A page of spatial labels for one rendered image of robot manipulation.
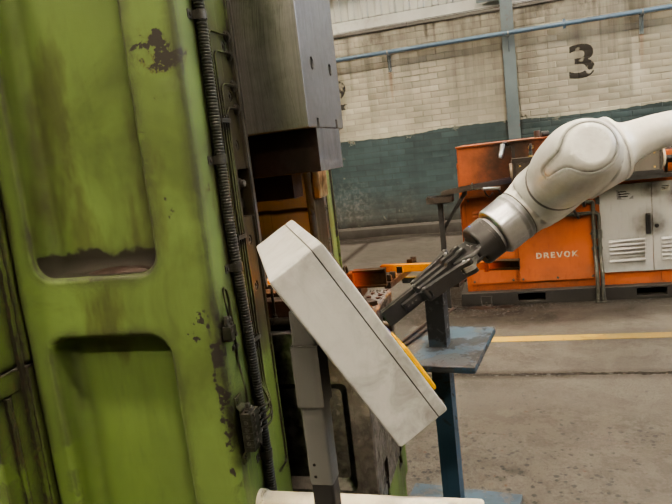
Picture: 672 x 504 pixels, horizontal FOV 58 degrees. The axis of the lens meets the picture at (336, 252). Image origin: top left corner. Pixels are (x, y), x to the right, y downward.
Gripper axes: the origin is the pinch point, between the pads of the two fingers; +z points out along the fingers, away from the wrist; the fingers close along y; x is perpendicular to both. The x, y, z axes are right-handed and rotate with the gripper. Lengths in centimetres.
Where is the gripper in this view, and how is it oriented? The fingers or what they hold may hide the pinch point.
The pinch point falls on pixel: (401, 306)
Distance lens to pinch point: 106.3
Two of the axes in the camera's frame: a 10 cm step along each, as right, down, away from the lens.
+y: -1.8, -1.4, 9.7
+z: -7.9, 6.1, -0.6
